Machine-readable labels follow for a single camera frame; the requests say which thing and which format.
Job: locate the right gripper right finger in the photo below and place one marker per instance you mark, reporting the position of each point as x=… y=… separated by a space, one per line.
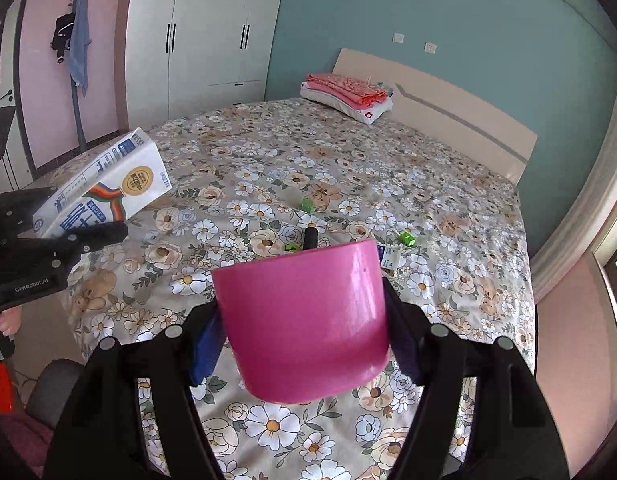
x=512 y=436

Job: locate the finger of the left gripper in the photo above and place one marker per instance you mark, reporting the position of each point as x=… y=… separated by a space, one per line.
x=78 y=239

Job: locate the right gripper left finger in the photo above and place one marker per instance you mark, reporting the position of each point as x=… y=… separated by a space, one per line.
x=99 y=434

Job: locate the white blue milk carton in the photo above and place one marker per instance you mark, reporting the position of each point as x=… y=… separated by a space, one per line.
x=117 y=184

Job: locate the green divided box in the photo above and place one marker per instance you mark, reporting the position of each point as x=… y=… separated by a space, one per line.
x=407 y=239

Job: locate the pink plastic cup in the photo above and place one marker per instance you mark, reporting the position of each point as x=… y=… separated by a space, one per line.
x=306 y=325

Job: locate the small green block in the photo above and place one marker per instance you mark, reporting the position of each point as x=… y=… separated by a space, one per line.
x=307 y=205

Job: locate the grey stool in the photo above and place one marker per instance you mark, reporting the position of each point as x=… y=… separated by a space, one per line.
x=52 y=390

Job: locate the red object on floor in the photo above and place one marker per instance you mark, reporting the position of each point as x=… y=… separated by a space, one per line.
x=6 y=390

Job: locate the blue clothes on hanger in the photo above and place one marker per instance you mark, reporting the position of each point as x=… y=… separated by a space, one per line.
x=71 y=41

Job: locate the floral bed cover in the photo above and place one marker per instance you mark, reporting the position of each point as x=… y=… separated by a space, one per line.
x=239 y=176

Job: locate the small blue white packet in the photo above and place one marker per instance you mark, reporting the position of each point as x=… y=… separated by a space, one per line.
x=389 y=257

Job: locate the black cylinder object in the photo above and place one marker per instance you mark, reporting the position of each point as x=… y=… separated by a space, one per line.
x=310 y=240

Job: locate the white wardrobe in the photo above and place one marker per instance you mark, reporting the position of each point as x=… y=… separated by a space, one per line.
x=183 y=57

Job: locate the beige bed headboard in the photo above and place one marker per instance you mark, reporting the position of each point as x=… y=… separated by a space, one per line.
x=448 y=113

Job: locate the folded red pink blanket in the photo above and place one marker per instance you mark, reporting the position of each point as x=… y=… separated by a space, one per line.
x=356 y=90

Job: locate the white wall socket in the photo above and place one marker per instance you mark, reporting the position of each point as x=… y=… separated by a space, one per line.
x=398 y=38

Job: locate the white wall switch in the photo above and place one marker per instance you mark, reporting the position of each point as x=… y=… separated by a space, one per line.
x=430 y=48

